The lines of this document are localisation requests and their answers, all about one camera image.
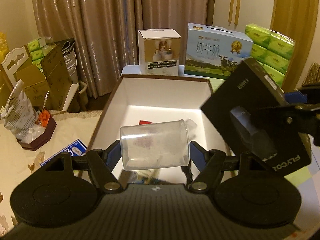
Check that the clear printed plastic bag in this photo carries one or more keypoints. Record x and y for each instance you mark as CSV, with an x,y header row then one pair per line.
x,y
18,110

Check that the metal spoon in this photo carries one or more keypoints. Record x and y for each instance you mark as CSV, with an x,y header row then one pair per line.
x,y
45,101

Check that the dark red hexagonal tray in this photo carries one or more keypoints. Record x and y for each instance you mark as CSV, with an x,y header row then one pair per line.
x,y
42,137

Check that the golden plain curtain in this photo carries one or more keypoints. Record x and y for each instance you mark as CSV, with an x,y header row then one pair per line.
x,y
295,10

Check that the blue green milk carton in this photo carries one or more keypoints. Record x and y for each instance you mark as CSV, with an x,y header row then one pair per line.
x,y
212,52

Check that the white carved chair back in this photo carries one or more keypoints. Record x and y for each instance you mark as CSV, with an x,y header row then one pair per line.
x,y
15,57

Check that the orange small packet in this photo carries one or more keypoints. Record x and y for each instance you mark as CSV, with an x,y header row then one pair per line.
x,y
43,117

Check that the cream printed bedsheet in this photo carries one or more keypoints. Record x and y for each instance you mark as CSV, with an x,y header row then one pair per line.
x,y
20,180

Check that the red white packet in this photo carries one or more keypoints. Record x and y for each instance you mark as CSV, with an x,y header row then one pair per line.
x,y
146,122

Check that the brown cardboard box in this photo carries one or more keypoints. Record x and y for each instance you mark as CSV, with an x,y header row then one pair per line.
x,y
55,75

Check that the white storage box brown rim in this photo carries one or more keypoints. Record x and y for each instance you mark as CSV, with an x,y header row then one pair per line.
x,y
155,100

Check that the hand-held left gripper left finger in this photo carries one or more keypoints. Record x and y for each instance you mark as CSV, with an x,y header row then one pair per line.
x,y
115,151

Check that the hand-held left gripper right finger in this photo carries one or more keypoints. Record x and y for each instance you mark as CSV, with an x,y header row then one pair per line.
x,y
197,153

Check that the stack of green tissue packs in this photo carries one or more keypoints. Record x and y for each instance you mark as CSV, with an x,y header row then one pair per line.
x,y
270,50
37,47

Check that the clear plastic cup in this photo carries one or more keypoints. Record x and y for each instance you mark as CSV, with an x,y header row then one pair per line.
x,y
152,142

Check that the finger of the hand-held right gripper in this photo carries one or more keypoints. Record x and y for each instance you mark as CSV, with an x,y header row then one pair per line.
x,y
296,97
300,117

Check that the white brown product box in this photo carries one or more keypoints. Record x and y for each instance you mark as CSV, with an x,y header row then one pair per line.
x,y
160,52

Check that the white wardrobe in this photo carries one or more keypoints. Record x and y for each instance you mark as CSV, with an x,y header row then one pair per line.
x,y
255,5

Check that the white plastic appliance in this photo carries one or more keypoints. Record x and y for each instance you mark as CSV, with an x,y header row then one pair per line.
x,y
71,62

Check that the black cardboard box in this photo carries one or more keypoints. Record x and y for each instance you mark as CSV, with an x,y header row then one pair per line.
x,y
237,92

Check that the blue white packet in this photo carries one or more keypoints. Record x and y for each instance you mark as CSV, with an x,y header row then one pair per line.
x,y
67,152

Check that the brown patterned curtain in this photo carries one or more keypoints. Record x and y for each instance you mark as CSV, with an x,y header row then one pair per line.
x,y
100,30

